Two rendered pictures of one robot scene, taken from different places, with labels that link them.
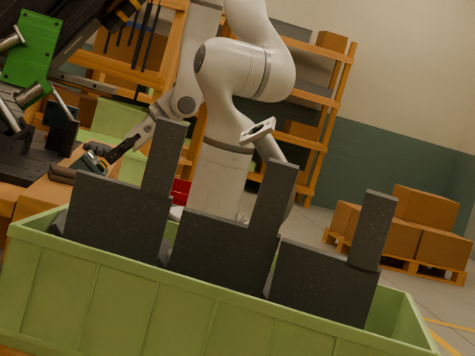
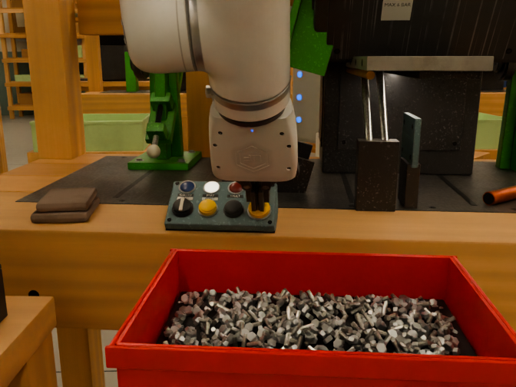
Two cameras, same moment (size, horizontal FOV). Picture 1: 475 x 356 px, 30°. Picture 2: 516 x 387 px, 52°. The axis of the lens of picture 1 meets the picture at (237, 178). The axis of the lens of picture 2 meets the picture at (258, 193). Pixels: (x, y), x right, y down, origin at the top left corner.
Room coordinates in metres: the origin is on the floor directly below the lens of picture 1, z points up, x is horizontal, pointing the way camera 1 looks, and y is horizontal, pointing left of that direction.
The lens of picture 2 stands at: (2.52, -0.31, 1.13)
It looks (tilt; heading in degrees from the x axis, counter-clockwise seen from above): 14 degrees down; 101
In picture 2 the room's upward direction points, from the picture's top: straight up
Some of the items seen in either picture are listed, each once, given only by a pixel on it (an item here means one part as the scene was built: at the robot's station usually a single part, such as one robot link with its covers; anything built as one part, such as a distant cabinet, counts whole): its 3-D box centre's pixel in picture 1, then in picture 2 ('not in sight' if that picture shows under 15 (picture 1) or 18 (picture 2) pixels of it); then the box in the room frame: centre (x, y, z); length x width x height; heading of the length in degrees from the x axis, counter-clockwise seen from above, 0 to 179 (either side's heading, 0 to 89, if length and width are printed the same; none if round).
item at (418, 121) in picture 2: (57, 127); (408, 159); (2.60, 0.55, 0.97); 0.10 x 0.02 x 0.14; 96
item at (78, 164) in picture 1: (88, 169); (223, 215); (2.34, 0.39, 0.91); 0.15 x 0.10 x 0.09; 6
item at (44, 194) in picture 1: (81, 188); (355, 271); (2.52, 0.42, 0.82); 1.50 x 0.14 x 0.15; 6
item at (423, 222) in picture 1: (402, 227); not in sight; (8.64, -1.68, 0.37); 1.20 x 0.80 x 0.74; 110
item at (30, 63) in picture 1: (33, 51); (308, 31); (2.43, 0.63, 1.17); 0.13 x 0.12 x 0.20; 6
